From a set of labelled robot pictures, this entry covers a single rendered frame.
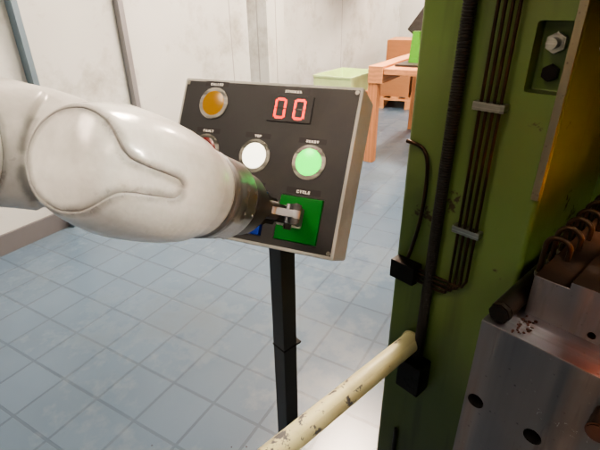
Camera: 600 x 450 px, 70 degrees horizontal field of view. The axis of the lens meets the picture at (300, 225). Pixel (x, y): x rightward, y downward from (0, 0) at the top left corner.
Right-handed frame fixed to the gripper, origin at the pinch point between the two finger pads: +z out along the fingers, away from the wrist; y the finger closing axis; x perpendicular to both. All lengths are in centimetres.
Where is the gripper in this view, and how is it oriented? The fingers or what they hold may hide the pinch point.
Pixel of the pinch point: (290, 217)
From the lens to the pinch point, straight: 66.9
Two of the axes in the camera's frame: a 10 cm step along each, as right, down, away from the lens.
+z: 3.4, 0.8, 9.4
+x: 1.8, -9.8, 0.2
